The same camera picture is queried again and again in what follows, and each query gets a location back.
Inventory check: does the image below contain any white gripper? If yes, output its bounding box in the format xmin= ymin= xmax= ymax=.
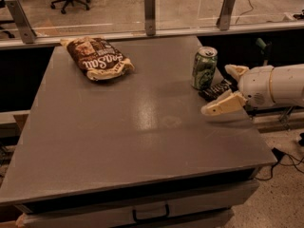
xmin=200 ymin=65 xmax=275 ymax=116

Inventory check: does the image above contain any black rxbar chocolate bar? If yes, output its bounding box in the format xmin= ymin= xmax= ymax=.
xmin=199 ymin=79 xmax=238 ymax=102

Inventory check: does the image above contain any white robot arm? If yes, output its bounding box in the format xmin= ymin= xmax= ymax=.
xmin=201 ymin=64 xmax=304 ymax=116

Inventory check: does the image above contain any green soda can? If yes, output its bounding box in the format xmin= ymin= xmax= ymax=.
xmin=192 ymin=47 xmax=218 ymax=90

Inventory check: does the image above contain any brown sea salt chip bag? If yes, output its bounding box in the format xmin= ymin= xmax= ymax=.
xmin=60 ymin=36 xmax=135 ymax=81

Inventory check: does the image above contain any glass barrier panel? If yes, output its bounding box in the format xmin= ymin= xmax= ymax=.
xmin=0 ymin=0 xmax=304 ymax=41

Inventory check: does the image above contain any right metal glass bracket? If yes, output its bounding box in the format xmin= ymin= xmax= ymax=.
xmin=217 ymin=0 xmax=236 ymax=30

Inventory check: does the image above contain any metal glass bracket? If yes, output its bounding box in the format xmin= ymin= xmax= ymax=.
xmin=217 ymin=0 xmax=236 ymax=30
xmin=5 ymin=0 xmax=36 ymax=44
xmin=144 ymin=0 xmax=156 ymax=36

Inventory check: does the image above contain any black floor cable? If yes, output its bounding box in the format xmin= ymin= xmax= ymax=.
xmin=255 ymin=147 xmax=304 ymax=181

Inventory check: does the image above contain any middle metal glass bracket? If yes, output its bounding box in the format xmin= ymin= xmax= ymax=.
xmin=144 ymin=0 xmax=156 ymax=36

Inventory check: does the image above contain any grey drawer with black handle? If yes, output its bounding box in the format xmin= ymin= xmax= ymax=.
xmin=18 ymin=180 xmax=259 ymax=228

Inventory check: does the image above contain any left metal glass bracket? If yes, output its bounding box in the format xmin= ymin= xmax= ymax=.
xmin=5 ymin=0 xmax=36 ymax=44

